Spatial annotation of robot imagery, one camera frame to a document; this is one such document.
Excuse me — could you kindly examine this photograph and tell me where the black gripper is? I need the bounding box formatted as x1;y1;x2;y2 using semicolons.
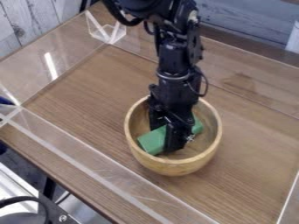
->
147;73;203;153

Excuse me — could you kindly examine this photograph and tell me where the green rectangular block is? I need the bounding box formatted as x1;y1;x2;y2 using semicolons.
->
136;117;204;156

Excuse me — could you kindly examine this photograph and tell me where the brown wooden bowl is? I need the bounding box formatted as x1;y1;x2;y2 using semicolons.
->
124;97;223;177

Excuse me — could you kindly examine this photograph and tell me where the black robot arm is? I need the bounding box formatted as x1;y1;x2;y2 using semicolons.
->
103;0;205;152

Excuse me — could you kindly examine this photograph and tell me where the clear acrylic tray wall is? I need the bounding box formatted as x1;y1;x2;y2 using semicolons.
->
0;17;299;224

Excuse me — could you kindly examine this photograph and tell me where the black metal bracket with screw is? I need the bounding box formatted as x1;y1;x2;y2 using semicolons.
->
38;194;80;224

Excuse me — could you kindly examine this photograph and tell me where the black cable bottom left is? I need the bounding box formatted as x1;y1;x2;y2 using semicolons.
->
0;194;53;224

